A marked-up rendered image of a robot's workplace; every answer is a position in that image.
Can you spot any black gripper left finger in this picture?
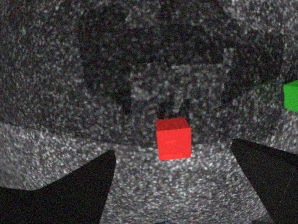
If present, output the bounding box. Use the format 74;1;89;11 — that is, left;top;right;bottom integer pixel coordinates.
0;149;117;224

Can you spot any red block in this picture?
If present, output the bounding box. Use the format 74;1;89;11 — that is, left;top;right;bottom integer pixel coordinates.
156;117;192;160

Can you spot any green block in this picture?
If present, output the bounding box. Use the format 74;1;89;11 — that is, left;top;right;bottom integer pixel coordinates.
283;80;298;112

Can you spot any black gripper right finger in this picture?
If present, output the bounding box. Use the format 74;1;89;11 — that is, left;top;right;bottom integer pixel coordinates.
231;137;298;224

